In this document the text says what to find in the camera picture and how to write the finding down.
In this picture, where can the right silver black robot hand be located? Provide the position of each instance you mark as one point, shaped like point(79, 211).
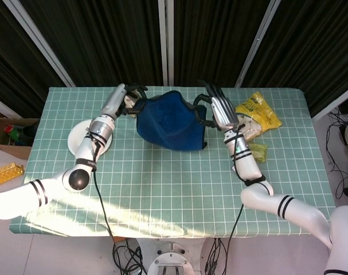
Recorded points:
point(222, 110)

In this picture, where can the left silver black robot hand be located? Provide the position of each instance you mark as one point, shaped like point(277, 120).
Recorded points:
point(115, 98)

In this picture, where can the dark blue cloth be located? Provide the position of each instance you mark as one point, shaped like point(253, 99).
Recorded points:
point(169, 120)

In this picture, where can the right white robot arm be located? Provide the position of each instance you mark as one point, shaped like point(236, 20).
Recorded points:
point(251, 166)

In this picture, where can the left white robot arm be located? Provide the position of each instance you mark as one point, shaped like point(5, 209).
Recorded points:
point(86, 149)

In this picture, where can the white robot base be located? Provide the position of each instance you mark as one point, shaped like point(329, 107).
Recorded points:
point(169, 260)

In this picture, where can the brown snack packet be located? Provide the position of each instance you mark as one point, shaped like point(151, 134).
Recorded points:
point(129, 101)

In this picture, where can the yellow dumpling bag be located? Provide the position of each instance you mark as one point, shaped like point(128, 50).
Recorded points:
point(262, 114)

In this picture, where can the green crumpled packet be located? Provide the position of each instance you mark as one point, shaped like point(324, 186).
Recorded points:
point(259, 151)

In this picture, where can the black pleated curtain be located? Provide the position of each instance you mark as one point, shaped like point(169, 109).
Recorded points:
point(211, 43)
point(311, 43)
point(13, 71)
point(105, 43)

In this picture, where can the white round plate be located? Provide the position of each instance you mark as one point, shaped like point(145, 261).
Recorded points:
point(73, 140)

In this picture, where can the green checkered tablecloth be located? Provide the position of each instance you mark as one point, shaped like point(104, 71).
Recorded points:
point(162, 186)

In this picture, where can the cardboard box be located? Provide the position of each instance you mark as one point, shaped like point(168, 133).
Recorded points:
point(1, 126)

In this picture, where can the yellow plastic tray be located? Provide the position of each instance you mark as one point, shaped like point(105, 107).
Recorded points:
point(6, 174)

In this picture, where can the white frame post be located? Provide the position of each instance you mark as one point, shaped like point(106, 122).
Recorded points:
point(165, 43)
point(257, 43)
point(39, 43)
point(334, 104)
point(1, 106)

